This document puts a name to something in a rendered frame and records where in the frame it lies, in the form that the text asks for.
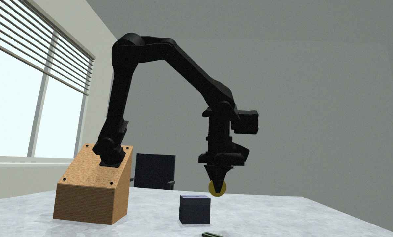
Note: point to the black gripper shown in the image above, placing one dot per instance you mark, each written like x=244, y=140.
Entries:
x=219, y=162

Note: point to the gold coin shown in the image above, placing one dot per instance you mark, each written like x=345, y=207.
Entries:
x=212, y=190

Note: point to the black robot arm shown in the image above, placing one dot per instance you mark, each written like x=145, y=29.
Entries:
x=132, y=49

